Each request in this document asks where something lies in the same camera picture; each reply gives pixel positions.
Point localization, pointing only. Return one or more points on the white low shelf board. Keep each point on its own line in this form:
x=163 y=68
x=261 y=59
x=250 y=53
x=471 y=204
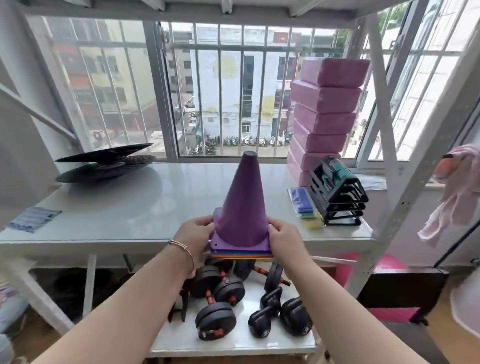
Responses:
x=240 y=343

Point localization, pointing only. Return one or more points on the white metal rack frame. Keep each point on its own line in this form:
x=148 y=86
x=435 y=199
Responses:
x=412 y=180

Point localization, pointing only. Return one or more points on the black dumbbell with red bar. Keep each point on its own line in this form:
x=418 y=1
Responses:
x=272 y=275
x=215 y=322
x=215 y=285

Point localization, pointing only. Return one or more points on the grey sliding window frame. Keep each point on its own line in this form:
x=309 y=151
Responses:
x=165 y=93

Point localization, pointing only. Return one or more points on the purple training cone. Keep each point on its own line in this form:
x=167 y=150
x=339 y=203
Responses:
x=243 y=202

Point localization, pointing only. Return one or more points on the black kettlebell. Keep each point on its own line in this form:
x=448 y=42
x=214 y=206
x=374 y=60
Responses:
x=296 y=317
x=262 y=318

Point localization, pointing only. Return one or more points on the person's left hand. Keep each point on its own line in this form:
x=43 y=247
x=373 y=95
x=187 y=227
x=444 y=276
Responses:
x=191 y=236

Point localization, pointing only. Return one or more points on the teal and black grip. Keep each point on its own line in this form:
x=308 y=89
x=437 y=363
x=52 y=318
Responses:
x=335 y=168

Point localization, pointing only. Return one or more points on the pile of pale fabric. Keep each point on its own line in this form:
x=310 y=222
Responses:
x=9 y=322

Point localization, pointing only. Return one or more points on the dark cabinet with pink panels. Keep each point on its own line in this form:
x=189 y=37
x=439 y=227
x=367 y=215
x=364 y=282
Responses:
x=405 y=292

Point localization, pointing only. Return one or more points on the stack of pink yoga blocks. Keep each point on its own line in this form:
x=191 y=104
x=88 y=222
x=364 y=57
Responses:
x=326 y=101

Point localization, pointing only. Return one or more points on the person's right hand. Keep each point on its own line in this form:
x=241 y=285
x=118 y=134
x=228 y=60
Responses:
x=290 y=247

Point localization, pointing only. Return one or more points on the black balance disc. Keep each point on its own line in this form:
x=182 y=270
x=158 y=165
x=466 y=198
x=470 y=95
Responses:
x=101 y=170
x=108 y=152

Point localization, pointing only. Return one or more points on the white table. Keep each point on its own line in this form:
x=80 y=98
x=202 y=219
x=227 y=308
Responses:
x=150 y=202

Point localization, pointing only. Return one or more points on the person's left thumb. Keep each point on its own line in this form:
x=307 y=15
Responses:
x=204 y=222

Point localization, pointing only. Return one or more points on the yellow green band packet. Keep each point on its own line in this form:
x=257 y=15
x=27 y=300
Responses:
x=313 y=222

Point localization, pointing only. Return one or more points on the blue folded cloth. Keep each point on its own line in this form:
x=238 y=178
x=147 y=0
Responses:
x=33 y=218

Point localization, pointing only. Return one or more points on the stack of black push-up stands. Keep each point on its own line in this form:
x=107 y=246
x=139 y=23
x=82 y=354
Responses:
x=343 y=202

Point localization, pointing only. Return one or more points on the white side window frame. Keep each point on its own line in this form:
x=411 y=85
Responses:
x=423 y=86

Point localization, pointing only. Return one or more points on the person's right forearm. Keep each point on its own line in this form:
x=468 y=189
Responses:
x=337 y=318

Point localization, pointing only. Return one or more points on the pink hanging garment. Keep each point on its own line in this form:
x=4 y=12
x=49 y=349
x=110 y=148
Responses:
x=455 y=187

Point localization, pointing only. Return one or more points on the stack of colourful cones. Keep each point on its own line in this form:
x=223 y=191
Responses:
x=240 y=254

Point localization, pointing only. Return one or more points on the metal window security bars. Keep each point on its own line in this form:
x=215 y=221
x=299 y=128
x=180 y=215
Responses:
x=240 y=90

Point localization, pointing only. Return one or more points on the person's left forearm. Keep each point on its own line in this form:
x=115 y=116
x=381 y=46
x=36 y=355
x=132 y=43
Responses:
x=123 y=311

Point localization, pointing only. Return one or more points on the person's right thumb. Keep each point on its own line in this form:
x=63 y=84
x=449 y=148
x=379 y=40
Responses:
x=275 y=225

